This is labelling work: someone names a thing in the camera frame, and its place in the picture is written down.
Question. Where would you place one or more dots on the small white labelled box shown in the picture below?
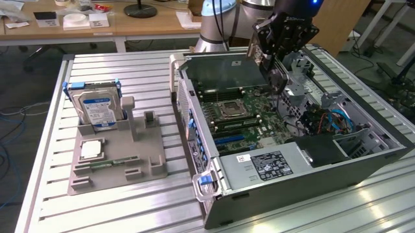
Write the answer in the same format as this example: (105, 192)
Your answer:
(98, 20)

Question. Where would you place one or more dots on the black round lamp base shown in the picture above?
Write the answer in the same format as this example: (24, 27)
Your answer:
(140, 11)

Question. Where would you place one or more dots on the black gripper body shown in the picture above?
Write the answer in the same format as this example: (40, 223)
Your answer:
(297, 9)

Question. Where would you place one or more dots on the black RAM stick in slot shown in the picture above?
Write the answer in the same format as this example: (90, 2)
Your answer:
(233, 125)

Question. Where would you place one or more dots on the crumpled clear plastic bag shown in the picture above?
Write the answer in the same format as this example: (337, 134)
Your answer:
(12, 11)

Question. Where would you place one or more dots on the white paper stack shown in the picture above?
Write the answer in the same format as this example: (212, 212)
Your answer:
(188, 20)

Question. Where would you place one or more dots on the blue case latch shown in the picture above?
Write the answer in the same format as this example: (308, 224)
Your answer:
(204, 180)

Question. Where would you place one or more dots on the grey plastic parts rack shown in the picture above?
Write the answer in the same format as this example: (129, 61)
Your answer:
(129, 150)

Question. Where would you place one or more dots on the hard disk in blue caddy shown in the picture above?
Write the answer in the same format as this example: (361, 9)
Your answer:
(97, 109)

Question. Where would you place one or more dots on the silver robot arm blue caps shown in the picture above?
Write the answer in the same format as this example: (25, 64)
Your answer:
(211, 34)

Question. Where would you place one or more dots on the brown cardboard box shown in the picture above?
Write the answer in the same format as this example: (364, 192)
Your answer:
(193, 7)

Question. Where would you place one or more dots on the wooden cabinet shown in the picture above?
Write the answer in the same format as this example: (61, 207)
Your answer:
(336, 29)

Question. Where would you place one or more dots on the CPU socket metal frame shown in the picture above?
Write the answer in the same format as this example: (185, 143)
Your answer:
(231, 108)

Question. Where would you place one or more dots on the white paper card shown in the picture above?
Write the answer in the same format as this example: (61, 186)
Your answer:
(16, 24)

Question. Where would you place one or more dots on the silver perforated disk bay cage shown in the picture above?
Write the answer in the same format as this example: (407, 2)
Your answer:
(297, 102)

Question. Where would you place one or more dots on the green motherboard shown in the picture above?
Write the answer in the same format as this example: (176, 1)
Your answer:
(259, 136)

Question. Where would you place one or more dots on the grey power supply unit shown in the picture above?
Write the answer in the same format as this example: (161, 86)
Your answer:
(239, 174)

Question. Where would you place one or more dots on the graphics card with metal bracket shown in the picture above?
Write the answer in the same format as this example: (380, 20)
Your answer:
(279, 82)

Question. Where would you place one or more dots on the black office chair base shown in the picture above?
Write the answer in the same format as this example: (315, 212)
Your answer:
(41, 52)

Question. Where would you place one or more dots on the green RAM stick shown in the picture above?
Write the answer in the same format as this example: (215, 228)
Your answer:
(109, 162)

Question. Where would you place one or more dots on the silver open disk bay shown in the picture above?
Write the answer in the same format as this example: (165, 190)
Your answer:
(359, 145)

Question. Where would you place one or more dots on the black equipment stand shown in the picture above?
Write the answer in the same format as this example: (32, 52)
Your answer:
(401, 72)

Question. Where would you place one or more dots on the open black PC case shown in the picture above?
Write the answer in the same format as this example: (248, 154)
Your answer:
(291, 194)

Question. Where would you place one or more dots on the silver CPU chip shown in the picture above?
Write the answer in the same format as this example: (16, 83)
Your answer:
(89, 149)

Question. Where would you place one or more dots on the white tape roll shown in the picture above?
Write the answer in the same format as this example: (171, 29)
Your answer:
(60, 2)

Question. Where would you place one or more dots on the white metal table frame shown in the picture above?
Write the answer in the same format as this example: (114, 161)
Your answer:
(388, 21)

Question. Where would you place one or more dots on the white box black lid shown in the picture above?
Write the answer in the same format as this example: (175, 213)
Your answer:
(46, 19)

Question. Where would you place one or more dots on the white box round hollow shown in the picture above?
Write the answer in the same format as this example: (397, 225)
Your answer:
(76, 21)

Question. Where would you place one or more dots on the blue expansion slot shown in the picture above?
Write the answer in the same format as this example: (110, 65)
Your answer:
(228, 139)

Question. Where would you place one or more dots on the black plastic air shroud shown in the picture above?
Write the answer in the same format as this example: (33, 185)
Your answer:
(320, 150)

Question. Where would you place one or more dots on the red packet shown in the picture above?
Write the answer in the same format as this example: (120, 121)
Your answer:
(101, 8)

